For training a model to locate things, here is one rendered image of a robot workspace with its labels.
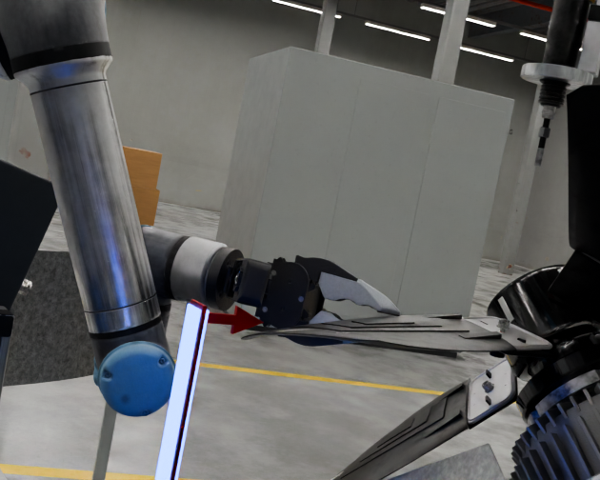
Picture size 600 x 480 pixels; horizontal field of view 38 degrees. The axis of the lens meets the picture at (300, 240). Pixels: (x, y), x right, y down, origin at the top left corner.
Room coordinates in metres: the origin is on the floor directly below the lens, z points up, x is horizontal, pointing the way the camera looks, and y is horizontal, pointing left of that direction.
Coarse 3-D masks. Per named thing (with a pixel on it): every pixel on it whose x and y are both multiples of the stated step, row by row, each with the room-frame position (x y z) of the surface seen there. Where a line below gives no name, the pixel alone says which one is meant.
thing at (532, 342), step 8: (472, 320) 0.92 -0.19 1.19; (480, 320) 0.93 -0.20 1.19; (488, 320) 0.93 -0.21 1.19; (496, 320) 0.94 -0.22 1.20; (488, 328) 0.90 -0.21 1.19; (496, 328) 0.91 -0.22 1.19; (512, 328) 0.92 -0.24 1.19; (520, 328) 0.92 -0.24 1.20; (504, 336) 0.88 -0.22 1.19; (512, 336) 0.89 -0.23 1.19; (520, 336) 0.89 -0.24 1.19; (528, 336) 0.89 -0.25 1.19; (536, 336) 0.90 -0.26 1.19; (512, 344) 0.86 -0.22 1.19; (520, 344) 0.86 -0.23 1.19; (528, 344) 0.87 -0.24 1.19; (536, 344) 0.87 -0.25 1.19; (544, 344) 0.87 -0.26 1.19
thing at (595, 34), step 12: (588, 24) 0.88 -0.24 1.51; (588, 36) 0.87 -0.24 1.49; (588, 48) 0.87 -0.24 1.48; (588, 60) 0.87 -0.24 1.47; (528, 72) 0.88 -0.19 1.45; (540, 72) 0.87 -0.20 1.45; (552, 72) 0.86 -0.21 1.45; (564, 72) 0.86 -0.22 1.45; (576, 72) 0.86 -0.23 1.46; (588, 72) 0.87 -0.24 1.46; (540, 84) 0.93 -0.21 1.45; (576, 84) 0.88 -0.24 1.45; (588, 84) 0.88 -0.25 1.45
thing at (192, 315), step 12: (192, 312) 0.70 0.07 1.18; (192, 324) 0.70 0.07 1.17; (192, 336) 0.70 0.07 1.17; (180, 348) 0.71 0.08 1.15; (192, 348) 0.70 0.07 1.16; (180, 360) 0.71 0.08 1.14; (180, 372) 0.71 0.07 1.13; (180, 384) 0.70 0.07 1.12; (180, 396) 0.70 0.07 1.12; (180, 408) 0.70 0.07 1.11; (168, 420) 0.71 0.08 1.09; (180, 420) 0.70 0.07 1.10; (168, 432) 0.71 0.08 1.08; (168, 444) 0.70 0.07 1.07; (168, 456) 0.70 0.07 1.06; (168, 468) 0.70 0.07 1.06
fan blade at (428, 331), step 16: (352, 320) 0.85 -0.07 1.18; (368, 320) 0.84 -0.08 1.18; (384, 320) 0.85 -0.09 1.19; (400, 320) 0.85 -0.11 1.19; (416, 320) 0.86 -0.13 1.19; (432, 320) 0.88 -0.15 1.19; (448, 320) 0.89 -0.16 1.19; (464, 320) 0.90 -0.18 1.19; (256, 336) 0.84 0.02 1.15; (320, 336) 0.72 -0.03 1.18; (336, 336) 0.70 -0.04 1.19; (352, 336) 0.71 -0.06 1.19; (368, 336) 0.74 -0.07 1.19; (384, 336) 0.76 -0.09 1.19; (400, 336) 0.77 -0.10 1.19; (416, 336) 0.79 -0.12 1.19; (432, 336) 0.80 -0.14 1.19; (448, 336) 0.81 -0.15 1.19; (464, 336) 0.83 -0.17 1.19; (480, 336) 0.83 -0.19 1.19; (496, 336) 0.85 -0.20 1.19
